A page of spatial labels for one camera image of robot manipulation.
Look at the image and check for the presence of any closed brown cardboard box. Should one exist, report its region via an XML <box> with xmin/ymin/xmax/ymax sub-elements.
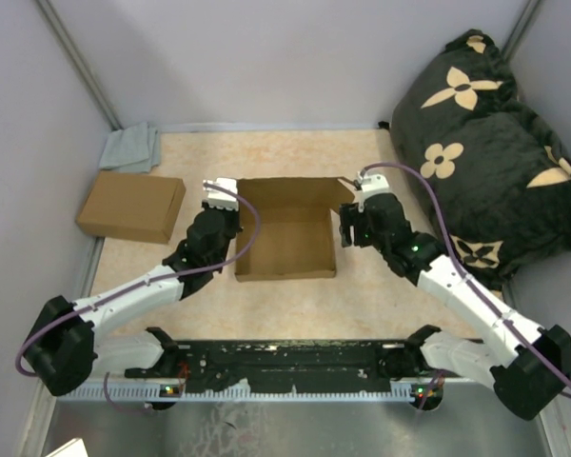
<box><xmin>76</xmin><ymin>170</ymin><xmax>186</xmax><ymax>244</ymax></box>

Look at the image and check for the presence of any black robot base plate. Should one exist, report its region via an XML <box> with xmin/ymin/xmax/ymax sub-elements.
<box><xmin>125</xmin><ymin>338</ymin><xmax>449</xmax><ymax>410</ymax></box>

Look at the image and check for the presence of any white paper corner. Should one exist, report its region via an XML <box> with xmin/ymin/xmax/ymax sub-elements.
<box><xmin>46</xmin><ymin>438</ymin><xmax>89</xmax><ymax>457</ymax></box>

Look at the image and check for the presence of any brown cardboard box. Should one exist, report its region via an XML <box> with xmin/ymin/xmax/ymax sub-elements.
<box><xmin>234</xmin><ymin>176</ymin><xmax>354</xmax><ymax>282</ymax></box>
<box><xmin>76</xmin><ymin>170</ymin><xmax>186</xmax><ymax>244</ymax></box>

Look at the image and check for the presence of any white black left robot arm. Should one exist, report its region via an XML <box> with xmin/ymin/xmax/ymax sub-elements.
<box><xmin>15</xmin><ymin>178</ymin><xmax>244</xmax><ymax>396</ymax></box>

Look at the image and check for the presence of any black floral plush pillow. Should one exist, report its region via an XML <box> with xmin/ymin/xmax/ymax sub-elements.
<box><xmin>387</xmin><ymin>30</ymin><xmax>571</xmax><ymax>292</ymax></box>

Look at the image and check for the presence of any aluminium frame rail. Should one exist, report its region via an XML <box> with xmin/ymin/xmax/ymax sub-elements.
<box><xmin>37</xmin><ymin>342</ymin><xmax>561</xmax><ymax>404</ymax></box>

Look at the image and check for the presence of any grey folded cloth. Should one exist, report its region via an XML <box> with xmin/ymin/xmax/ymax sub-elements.
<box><xmin>99</xmin><ymin>122</ymin><xmax>161</xmax><ymax>174</ymax></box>

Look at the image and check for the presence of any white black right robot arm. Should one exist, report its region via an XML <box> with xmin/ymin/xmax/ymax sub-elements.
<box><xmin>339</xmin><ymin>174</ymin><xmax>571</xmax><ymax>421</ymax></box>

